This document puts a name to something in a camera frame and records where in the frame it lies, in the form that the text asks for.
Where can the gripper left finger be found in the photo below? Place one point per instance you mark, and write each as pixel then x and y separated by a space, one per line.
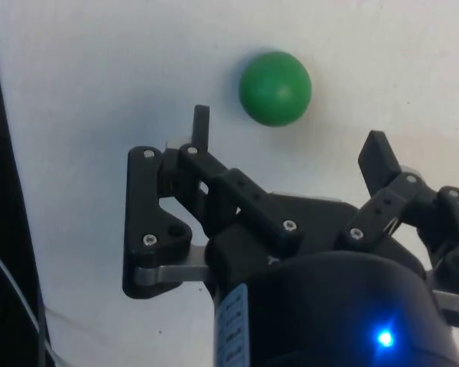
pixel 153 214

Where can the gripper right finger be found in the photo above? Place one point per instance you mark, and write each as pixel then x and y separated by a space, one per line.
pixel 382 206

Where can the green ball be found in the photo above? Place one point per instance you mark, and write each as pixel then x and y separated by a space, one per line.
pixel 275 88

